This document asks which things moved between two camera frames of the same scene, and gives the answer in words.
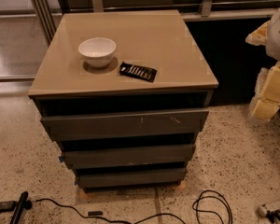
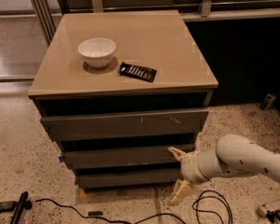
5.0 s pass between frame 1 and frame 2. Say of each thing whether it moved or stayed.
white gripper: moved
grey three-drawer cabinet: stayed
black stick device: stayed
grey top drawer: stayed
